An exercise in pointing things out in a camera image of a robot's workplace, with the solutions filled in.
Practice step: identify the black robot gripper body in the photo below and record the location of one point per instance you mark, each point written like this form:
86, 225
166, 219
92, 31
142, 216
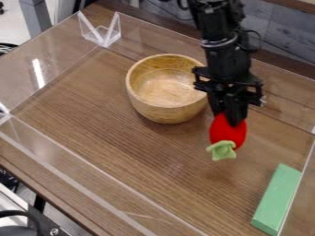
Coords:
246, 86

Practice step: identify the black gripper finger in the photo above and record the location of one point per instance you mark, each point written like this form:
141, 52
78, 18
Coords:
236, 109
217, 102

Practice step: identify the red felt strawberry green leaves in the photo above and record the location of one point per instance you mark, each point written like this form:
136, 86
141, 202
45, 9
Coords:
226, 138

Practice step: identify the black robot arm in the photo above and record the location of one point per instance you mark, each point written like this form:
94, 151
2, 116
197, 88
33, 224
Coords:
224, 37

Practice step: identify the light wooden bowl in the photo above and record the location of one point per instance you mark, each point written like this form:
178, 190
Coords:
160, 84

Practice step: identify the green rectangular foam block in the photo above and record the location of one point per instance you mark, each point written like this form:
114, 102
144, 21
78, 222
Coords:
276, 201

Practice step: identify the clear acrylic enclosure wall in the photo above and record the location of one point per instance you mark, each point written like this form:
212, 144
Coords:
126, 176

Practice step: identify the black metal bracket with bolt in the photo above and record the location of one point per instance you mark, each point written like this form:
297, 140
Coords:
49, 227

